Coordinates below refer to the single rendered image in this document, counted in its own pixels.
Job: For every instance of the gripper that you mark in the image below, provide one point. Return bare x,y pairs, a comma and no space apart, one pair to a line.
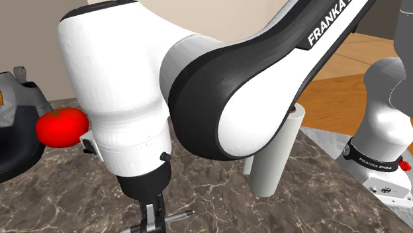
145,182

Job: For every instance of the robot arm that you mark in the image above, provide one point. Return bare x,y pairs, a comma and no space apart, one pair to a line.
122,71

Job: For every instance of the silver pen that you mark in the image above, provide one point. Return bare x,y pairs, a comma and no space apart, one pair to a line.
180,215

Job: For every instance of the red tomato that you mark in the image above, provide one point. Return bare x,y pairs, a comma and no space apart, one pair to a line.
61,127

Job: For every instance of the white paper towel roll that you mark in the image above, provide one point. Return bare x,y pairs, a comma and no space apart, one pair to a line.
274,161

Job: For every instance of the grey and black sneaker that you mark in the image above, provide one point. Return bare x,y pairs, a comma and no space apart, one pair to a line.
17,142

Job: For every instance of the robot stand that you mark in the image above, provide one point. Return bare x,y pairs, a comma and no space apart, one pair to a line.
326,142

